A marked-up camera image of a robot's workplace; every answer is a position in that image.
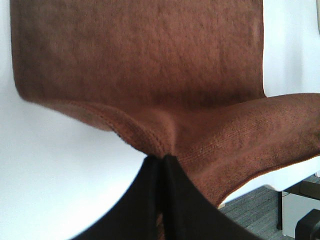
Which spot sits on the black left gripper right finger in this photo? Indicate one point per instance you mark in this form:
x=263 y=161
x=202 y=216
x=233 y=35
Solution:
x=188 y=215

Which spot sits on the black object on floor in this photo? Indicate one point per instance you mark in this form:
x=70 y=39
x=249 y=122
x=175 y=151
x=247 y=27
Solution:
x=308 y=227

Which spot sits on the black table leg frame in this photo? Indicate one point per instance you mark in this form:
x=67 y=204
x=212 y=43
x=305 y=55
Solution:
x=295 y=202

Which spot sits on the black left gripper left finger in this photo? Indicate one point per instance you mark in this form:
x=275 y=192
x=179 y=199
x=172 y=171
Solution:
x=134 y=216

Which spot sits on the brown towel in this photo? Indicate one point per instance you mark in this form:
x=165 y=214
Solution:
x=181 y=78

